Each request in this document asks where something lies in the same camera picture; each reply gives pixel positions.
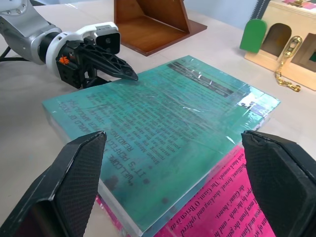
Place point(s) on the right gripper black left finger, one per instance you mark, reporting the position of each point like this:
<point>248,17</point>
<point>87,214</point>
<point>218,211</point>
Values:
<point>61,182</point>

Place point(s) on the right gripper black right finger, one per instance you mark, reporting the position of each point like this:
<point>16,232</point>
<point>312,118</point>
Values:
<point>284,182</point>

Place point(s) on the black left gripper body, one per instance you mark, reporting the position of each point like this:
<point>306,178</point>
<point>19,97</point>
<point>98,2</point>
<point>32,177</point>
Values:
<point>70,70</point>

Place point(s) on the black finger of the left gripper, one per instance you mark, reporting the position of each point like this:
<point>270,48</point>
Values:
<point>95,80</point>
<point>111,63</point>

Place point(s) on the teal plastic-wrapped book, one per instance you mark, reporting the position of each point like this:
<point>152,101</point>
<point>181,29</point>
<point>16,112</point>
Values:
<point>160,123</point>

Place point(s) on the brown wooden bookshelf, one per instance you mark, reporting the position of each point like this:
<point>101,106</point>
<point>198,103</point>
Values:
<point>153,29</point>

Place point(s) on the pink book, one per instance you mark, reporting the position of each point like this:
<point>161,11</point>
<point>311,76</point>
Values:
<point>217,202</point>

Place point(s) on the green arched wooden door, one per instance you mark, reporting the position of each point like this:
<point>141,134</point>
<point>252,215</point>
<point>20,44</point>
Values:
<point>253,35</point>

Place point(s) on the dark spiral-bound notebook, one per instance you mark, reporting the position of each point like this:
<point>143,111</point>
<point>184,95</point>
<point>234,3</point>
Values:
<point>259,8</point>

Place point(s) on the light wooden lock box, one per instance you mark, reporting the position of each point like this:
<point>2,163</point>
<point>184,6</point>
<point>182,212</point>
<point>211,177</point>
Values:
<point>284,14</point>

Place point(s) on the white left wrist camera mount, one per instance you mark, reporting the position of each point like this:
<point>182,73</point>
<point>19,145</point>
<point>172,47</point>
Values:
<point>74,33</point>

